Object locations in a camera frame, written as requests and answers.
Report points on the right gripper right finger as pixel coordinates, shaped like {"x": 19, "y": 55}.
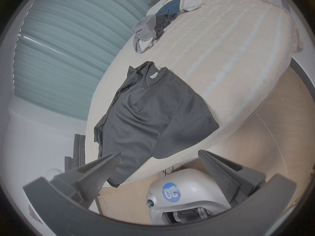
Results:
{"x": 221, "y": 173}

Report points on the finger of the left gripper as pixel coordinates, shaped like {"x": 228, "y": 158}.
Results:
{"x": 68, "y": 163}
{"x": 77, "y": 151}

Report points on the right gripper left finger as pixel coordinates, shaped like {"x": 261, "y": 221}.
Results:
{"x": 93, "y": 176}

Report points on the black T-shirt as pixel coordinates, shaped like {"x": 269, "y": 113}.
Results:
{"x": 147, "y": 112}

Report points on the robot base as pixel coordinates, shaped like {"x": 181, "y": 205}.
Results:
{"x": 194, "y": 193}

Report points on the bed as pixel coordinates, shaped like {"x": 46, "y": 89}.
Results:
{"x": 221, "y": 45}

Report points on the pile of clothes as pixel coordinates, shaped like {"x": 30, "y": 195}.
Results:
{"x": 147, "y": 26}

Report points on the blue-green curtain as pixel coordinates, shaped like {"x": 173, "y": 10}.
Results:
{"x": 86, "y": 13}
{"x": 54, "y": 77}

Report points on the white printed pillow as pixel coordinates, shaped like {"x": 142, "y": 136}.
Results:
{"x": 163, "y": 2}

